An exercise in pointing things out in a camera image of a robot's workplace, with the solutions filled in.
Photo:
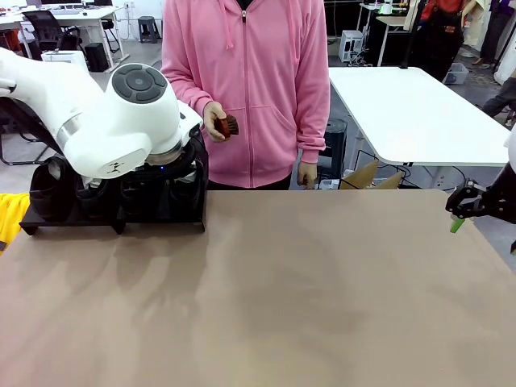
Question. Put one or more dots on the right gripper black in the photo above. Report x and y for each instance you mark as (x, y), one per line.
(502, 197)

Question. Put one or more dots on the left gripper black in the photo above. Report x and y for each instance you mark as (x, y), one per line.
(161, 173)

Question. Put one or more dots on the reddish wooden shoe brush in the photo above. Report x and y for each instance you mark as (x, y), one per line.
(231, 127)

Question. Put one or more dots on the person's right forearm pink sleeve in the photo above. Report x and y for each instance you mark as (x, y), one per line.
(185, 94)

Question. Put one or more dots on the person's left forearm pink sleeve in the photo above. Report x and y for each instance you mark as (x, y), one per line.
(314, 133)

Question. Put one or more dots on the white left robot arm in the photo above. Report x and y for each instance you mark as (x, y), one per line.
(121, 129)

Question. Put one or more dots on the black shoe stand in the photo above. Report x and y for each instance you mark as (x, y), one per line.
(202, 201)
(68, 226)

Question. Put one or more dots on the person's right hand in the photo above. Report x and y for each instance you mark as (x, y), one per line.
(213, 121)

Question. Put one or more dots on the person's left hand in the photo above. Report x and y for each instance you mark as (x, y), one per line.
(308, 173)

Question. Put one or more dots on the person in grey trousers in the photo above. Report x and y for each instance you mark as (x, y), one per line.
(500, 101)

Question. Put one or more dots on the black computer tower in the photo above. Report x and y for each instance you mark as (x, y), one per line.
(96, 56)

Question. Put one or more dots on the person in pink hoodie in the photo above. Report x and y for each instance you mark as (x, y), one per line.
(258, 80)

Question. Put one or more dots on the brown cardboard box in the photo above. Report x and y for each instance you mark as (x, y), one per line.
(364, 175)

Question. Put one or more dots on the white table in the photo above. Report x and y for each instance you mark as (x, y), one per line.
(403, 109)

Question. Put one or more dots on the grey step stool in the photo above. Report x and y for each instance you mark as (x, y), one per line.
(148, 28)

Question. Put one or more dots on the white dehumidifier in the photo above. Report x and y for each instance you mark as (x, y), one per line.
(60, 58)

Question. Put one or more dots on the grey storage bin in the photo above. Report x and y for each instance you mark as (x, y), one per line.
(455, 74)

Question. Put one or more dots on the yellow fabric bag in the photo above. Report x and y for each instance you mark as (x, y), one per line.
(12, 217)

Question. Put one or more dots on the black plastic stool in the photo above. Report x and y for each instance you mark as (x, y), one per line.
(336, 141)

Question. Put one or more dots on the black mesh office chair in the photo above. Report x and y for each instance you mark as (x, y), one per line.
(44, 28)

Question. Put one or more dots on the person in dark trousers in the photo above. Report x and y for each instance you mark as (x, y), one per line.
(493, 32)

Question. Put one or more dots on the person in black apron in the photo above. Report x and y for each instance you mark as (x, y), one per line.
(441, 36)

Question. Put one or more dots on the black pole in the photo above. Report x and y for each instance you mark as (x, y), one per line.
(411, 36)

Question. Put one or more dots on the white computer case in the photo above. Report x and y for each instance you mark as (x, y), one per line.
(351, 46)

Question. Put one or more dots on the white jug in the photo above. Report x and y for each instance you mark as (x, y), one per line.
(387, 7)

